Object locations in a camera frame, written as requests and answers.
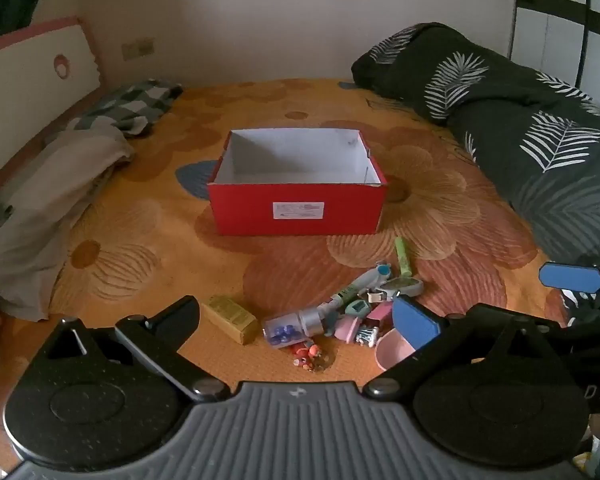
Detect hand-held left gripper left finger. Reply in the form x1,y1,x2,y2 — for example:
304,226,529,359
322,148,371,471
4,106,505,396
45,296,231,403

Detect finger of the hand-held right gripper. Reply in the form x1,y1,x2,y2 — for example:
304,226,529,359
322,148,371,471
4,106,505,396
539,261,600,292

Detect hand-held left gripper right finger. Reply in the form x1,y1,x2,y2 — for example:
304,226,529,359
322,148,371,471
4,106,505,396
362,295,566,403

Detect pink bowl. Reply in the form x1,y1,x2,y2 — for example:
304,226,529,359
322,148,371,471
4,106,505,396
375,328,415,372

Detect small gold box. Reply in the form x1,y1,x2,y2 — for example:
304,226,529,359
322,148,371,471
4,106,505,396
201,296,259,345

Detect white teal pen-shaped device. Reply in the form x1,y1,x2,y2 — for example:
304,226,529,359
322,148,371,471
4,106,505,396
325,261,392,311

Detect green tube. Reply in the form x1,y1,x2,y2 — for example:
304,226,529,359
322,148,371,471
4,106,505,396
394,236,414,277

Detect orange figure keychain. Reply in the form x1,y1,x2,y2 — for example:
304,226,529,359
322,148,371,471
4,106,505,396
290,341,331,373

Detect red cardboard box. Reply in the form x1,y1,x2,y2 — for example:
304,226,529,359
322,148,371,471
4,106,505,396
206,128,387,237

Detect grey oval gadget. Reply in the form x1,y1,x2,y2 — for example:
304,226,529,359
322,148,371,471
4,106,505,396
377,276,424,302

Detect orange floral bedsheet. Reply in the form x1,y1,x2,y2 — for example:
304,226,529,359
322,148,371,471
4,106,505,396
0,77,581,471

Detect small pink block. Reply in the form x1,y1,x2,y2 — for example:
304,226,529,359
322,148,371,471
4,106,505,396
333,316,360,344

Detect clear jar with blue beads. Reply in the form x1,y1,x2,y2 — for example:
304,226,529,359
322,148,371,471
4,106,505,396
261,307,331,347

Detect beige pillow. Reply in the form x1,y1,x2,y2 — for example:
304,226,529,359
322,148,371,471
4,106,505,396
0,124,133,321

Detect dark leaf-print duvet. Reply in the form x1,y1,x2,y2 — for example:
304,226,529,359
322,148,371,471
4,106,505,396
351,22,600,281

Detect checked pillow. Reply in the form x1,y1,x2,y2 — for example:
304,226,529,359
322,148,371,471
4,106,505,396
70,79,183,137

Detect black metal rack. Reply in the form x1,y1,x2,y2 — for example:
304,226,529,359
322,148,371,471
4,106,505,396
507,0,600,126

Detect white pink bed headboard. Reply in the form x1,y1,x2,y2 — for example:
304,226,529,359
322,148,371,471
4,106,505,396
0,16,103,201

